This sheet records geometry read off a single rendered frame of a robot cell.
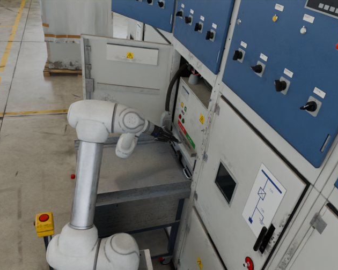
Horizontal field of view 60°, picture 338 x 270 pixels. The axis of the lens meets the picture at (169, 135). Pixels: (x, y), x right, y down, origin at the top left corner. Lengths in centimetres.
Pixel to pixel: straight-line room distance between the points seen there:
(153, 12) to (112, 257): 156
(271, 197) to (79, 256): 81
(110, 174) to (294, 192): 123
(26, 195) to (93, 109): 200
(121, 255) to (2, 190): 209
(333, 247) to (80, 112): 100
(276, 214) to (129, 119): 67
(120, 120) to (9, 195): 212
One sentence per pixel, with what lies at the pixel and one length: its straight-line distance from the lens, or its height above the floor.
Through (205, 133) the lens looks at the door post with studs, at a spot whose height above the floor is 130.
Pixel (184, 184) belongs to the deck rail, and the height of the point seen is 89.
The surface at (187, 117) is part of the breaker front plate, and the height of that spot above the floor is 120.
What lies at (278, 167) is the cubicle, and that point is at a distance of 111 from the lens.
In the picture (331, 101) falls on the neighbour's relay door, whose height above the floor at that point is 185.
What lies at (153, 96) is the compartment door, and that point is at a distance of 221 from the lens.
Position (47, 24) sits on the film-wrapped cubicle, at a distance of 519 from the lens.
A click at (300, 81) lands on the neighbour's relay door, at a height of 185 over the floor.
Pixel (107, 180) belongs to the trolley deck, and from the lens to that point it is 192.
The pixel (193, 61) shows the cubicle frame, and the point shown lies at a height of 160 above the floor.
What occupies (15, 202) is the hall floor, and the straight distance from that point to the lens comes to 308.
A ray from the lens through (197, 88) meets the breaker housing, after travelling 192.
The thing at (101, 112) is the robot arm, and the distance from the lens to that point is 122.
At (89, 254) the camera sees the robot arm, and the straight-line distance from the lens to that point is 136.
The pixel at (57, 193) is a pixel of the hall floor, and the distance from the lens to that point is 307.
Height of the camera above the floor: 217
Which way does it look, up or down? 34 degrees down
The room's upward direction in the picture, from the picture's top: 8 degrees clockwise
